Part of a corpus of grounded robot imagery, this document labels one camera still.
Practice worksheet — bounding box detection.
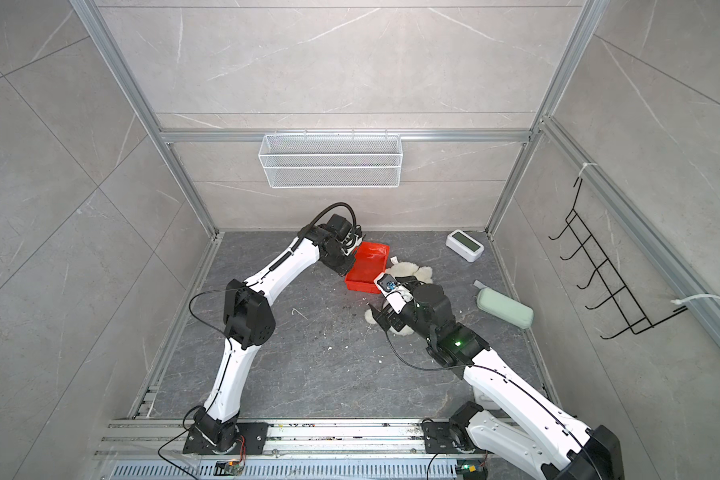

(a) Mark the white plush bear toy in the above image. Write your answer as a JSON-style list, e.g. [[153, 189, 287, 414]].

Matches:
[[364, 257, 433, 337]]

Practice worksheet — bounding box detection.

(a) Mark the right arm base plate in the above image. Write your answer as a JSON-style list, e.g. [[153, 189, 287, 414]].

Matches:
[[420, 418, 483, 454]]

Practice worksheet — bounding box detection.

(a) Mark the red plastic bin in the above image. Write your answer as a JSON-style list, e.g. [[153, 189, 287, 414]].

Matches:
[[344, 241, 390, 294]]

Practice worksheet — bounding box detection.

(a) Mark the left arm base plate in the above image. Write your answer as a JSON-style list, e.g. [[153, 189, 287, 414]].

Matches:
[[182, 422, 269, 455]]

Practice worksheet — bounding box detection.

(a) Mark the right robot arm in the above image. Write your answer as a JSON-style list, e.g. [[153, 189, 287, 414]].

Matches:
[[371, 273, 625, 479]]

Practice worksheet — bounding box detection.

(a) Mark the white wire mesh basket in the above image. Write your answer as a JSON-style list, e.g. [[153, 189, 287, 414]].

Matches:
[[258, 133, 404, 189]]

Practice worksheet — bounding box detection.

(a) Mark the aluminium front rail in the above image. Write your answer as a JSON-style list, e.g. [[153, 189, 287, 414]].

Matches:
[[92, 418, 487, 461]]

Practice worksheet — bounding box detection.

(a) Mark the black wire hook rack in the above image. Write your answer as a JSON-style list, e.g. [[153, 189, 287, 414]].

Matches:
[[548, 178, 689, 340]]

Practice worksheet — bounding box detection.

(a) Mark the small white nail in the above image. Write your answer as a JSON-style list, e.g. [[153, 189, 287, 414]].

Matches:
[[291, 308, 308, 320]]

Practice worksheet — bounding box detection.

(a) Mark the white digital clock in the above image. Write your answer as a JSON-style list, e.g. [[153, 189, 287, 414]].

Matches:
[[446, 230, 485, 263]]

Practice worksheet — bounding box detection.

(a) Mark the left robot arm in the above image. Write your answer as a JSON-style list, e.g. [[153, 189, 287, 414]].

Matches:
[[190, 202, 363, 453]]

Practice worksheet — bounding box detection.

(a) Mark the pale green bottle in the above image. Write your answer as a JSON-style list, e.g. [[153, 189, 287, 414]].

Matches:
[[473, 280, 534, 330]]

